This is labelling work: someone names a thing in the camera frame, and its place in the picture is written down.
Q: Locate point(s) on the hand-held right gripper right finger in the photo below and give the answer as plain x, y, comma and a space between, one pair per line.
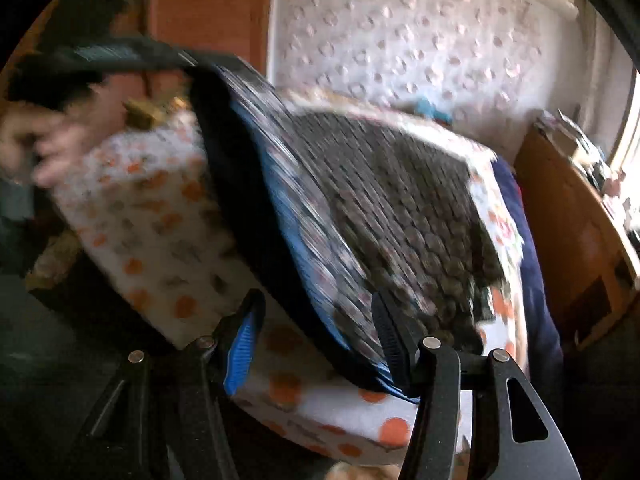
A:
390, 330

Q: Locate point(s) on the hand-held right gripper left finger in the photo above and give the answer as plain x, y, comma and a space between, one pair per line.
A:
240, 355

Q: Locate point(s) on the navy medallion print shirt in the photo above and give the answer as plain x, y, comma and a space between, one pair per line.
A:
380, 200

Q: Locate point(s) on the person's left hand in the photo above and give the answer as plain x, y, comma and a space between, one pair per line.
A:
55, 140

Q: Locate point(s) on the olive gold patterned cloth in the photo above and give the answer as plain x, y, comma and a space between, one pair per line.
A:
142, 112

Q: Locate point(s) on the wooden wardrobe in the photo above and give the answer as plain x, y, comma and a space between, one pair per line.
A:
210, 10

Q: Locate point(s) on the dark blue blanket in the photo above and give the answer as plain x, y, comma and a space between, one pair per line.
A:
530, 270

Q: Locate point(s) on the white orange print bed sheet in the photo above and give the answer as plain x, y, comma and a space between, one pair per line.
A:
150, 220

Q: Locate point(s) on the long wooden cabinet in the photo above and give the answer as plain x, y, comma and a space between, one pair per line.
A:
570, 240

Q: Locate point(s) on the stack of books and papers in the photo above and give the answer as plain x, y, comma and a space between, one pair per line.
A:
570, 140

